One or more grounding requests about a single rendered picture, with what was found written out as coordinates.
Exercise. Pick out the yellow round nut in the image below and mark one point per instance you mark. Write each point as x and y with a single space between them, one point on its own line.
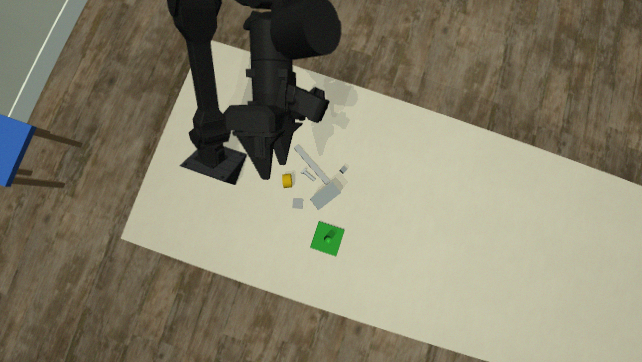
287 180

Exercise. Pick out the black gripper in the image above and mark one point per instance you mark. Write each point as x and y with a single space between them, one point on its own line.
256 126

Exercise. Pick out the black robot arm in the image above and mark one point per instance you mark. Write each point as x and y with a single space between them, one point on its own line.
299 29

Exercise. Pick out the grey flat bar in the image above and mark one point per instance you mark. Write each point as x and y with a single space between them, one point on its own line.
311 164

